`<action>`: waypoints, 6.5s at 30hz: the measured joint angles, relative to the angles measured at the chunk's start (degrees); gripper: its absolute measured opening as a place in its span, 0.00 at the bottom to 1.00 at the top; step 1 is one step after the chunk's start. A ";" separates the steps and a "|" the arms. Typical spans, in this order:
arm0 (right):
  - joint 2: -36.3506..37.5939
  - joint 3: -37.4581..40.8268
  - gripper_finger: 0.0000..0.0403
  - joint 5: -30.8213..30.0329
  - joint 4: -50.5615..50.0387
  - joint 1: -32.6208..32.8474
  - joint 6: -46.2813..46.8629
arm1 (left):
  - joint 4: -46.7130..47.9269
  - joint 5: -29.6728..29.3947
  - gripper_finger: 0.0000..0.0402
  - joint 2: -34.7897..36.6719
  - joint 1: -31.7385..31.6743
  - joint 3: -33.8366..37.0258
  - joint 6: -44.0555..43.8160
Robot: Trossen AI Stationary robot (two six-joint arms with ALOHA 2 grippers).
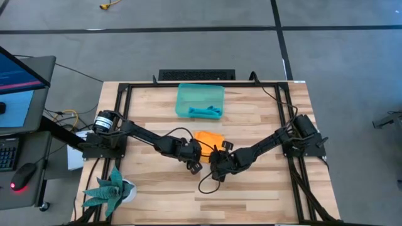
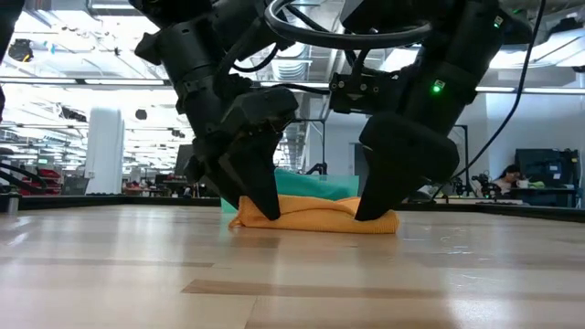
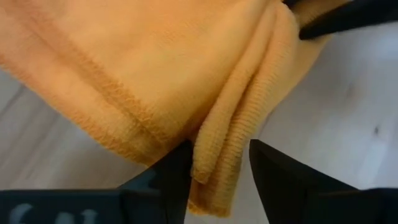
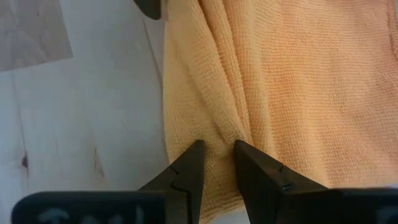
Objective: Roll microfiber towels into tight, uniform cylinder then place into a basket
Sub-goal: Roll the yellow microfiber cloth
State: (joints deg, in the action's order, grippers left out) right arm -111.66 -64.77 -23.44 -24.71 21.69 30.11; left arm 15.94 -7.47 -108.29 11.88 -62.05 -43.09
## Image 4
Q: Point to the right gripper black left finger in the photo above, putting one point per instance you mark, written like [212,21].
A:
[124,208]

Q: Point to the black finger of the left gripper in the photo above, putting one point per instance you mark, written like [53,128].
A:
[150,7]

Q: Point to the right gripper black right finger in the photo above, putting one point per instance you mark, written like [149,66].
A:
[295,205]

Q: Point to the orange microfiber towel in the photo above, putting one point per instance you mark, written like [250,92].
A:
[295,93]

